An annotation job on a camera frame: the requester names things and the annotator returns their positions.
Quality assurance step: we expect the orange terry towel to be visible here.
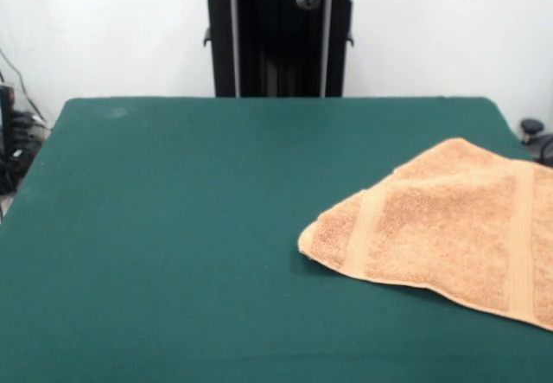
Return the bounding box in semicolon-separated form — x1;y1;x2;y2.
296;137;553;332

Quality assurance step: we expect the black office chair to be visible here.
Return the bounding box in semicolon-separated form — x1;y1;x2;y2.
519;118;553;166

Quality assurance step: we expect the black electronics box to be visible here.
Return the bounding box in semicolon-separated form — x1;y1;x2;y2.
0;84;17;159

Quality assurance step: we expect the dark green tablecloth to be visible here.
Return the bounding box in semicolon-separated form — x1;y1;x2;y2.
0;96;553;383

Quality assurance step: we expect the black robot pedestal with handle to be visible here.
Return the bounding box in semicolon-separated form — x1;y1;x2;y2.
188;0;372;99

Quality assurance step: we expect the grey wall cable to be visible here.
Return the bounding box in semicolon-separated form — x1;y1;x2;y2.
0;48;47;120

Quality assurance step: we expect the black cable bundle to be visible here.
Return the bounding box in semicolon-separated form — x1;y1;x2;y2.
0;110;49;196

